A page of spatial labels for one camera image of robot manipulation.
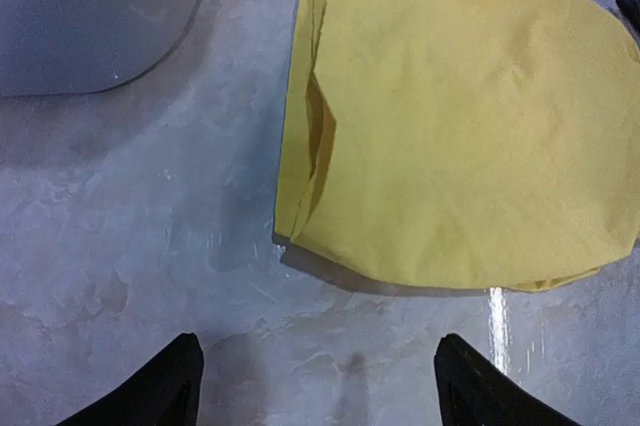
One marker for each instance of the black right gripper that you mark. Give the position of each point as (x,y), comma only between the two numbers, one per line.
(630,10)

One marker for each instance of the white plastic laundry basket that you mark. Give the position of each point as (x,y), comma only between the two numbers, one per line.
(82,46)

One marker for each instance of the yellow garment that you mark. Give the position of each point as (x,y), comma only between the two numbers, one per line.
(461,144)

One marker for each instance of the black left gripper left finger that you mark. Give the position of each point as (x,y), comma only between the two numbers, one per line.
(165,391)

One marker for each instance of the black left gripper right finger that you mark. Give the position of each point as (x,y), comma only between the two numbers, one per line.
(471,391)

